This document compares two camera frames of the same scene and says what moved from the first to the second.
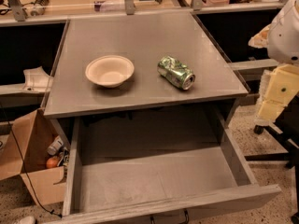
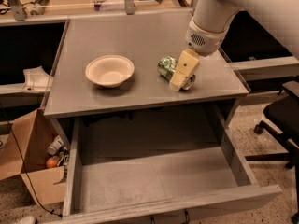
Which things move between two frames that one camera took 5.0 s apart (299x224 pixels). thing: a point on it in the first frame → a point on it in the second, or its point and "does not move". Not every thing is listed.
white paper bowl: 109,71 does not move
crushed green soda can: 176,72 does not move
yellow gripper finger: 278,86 → 205,43
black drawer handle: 186,214 does not move
